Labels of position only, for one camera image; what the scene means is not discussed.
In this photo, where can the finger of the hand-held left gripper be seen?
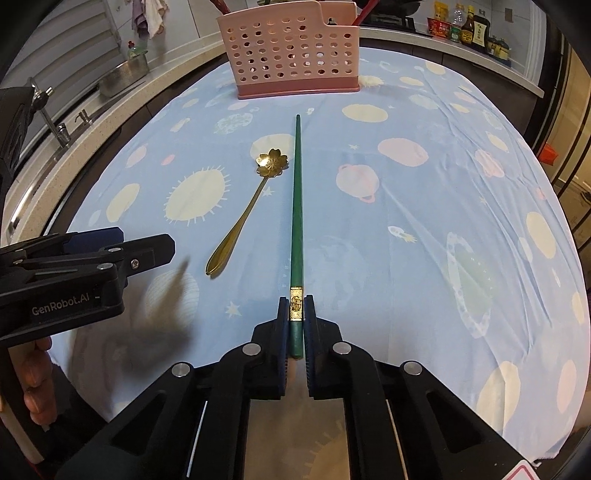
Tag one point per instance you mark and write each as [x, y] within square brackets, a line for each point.
[92, 239]
[147, 251]

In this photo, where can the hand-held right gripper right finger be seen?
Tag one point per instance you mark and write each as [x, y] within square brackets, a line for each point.
[310, 337]

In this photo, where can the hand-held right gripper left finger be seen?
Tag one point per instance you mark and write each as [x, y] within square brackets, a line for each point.
[282, 332]

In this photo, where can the green chopstick gold band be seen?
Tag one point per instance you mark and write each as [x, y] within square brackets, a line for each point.
[295, 207]

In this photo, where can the gold flower spoon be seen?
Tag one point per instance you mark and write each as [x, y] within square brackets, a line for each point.
[270, 161]

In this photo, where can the pink perforated utensil holder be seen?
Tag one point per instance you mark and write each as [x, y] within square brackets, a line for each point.
[258, 64]

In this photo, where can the dark red chopstick brown end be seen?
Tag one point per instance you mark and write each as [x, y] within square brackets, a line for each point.
[221, 5]

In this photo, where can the bright red chopstick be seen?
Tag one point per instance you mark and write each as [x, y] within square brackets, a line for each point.
[367, 13]

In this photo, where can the person's left hand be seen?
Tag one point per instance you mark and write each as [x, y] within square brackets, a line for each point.
[39, 383]

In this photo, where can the chrome soap dispenser knob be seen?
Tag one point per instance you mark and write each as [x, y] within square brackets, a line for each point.
[84, 117]

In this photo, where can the chrome faucet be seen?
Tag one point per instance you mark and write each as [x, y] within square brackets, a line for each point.
[51, 120]

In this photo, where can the blue planet print tablecloth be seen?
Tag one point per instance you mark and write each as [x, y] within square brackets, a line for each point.
[415, 258]

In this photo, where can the steel pot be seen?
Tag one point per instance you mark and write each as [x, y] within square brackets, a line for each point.
[122, 76]

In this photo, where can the green dish soap bottle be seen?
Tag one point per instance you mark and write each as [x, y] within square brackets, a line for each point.
[134, 50]

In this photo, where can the hanging cloth towel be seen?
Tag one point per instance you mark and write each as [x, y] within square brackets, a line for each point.
[150, 16]

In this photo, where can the glass door cabinet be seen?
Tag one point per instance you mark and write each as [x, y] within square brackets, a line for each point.
[568, 115]

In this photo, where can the black wok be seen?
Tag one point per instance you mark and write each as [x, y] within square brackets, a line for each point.
[397, 5]

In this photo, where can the brown sauce bottle yellow label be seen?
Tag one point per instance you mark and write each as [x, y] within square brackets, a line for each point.
[467, 28]

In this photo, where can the dark soy sauce bottle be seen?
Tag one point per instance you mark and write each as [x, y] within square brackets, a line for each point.
[480, 33]

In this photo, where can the clear plastic bottle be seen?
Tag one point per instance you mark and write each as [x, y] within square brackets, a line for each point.
[458, 14]

